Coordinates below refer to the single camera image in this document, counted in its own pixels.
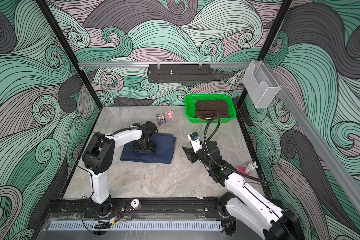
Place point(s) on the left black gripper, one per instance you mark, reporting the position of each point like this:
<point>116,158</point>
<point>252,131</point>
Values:
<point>152,147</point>

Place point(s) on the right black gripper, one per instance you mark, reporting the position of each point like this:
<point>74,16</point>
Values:
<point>191,154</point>

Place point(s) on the dark blue denim jeans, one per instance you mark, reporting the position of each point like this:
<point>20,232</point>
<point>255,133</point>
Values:
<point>165,147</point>

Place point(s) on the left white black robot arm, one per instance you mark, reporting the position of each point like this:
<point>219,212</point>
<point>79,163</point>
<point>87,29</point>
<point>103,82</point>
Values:
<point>98,158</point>

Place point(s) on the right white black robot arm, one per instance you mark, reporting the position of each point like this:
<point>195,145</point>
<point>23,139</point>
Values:
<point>242,201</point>

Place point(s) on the brown folded trousers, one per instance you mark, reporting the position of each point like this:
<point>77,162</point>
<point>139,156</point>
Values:
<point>209,109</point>

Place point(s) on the blue playing card box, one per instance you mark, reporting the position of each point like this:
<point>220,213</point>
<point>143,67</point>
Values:
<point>161,119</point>

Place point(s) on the pink flat object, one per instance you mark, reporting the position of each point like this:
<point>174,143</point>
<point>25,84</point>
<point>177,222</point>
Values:
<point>248,168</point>

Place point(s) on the pink plush toy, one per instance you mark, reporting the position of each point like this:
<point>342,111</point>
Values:
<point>169,114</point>

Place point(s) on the green plastic basket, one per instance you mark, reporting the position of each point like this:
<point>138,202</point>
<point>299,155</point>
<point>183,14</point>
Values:
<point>191,100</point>

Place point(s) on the round silver knob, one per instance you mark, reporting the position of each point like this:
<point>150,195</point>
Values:
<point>136,204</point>

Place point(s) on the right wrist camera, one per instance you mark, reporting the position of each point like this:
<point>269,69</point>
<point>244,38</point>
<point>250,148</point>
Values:
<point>195,141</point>

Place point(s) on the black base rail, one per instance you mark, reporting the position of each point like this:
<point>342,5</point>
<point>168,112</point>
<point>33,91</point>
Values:
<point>209,207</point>

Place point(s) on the black perforated wall shelf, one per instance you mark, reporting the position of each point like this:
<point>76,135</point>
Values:
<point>179,73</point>

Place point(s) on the white slotted cable duct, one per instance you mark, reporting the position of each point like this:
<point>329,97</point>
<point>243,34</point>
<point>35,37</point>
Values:
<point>138,226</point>

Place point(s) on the clear plastic wall bin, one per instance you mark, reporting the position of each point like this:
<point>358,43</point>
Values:
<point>261,84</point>

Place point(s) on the aluminium right wall rail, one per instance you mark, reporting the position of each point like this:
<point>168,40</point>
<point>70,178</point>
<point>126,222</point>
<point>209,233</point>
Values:
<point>331,106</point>

